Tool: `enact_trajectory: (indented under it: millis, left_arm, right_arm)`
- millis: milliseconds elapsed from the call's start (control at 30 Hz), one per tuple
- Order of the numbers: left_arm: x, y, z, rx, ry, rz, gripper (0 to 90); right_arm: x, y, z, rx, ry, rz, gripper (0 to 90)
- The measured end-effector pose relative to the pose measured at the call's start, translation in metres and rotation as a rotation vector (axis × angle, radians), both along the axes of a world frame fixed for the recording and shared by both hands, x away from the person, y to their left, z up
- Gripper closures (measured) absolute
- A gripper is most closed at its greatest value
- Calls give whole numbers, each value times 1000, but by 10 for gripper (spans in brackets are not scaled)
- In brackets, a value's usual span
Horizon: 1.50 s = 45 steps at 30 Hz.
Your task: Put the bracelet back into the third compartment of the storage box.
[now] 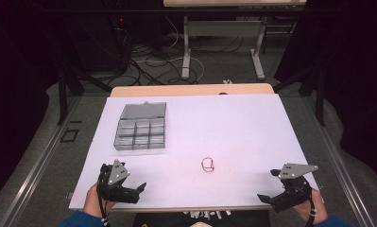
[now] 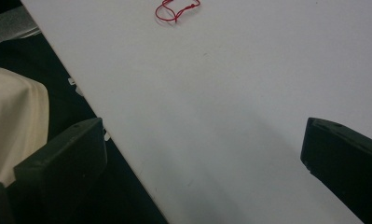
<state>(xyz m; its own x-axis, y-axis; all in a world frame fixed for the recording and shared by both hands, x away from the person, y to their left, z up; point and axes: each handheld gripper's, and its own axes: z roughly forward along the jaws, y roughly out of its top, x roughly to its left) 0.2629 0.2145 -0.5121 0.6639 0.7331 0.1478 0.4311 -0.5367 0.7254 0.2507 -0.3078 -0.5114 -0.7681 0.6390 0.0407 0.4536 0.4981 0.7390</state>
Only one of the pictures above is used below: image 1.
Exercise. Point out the red rubber band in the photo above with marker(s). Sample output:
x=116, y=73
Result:
x=203, y=166

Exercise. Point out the black metal stand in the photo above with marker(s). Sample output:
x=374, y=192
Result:
x=320, y=94
x=62, y=94

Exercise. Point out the white table sheet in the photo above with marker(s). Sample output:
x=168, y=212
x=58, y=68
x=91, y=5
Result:
x=239, y=132

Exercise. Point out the person's left hand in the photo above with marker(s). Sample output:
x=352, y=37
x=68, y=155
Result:
x=93, y=201

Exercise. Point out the metal floor rail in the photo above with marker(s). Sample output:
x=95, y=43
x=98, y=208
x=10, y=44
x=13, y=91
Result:
x=31, y=176
x=337, y=164

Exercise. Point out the dark equipment with red light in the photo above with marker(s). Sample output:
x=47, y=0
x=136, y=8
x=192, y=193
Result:
x=121, y=38

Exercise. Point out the black floor socket cover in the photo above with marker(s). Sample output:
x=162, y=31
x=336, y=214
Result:
x=70, y=135

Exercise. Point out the white desk with metal legs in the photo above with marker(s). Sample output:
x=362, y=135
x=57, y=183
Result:
x=224, y=28

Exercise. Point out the person's dark printed clothing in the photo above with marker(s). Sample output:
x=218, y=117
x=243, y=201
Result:
x=164, y=220

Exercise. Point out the person's right hand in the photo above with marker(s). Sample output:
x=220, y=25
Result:
x=317, y=209

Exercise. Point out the clear plastic compartment box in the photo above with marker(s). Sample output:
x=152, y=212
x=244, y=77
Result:
x=142, y=126

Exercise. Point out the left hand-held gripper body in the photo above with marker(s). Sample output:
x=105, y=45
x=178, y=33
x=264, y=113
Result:
x=112, y=190

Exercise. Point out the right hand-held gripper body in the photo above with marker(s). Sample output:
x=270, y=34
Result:
x=291, y=194

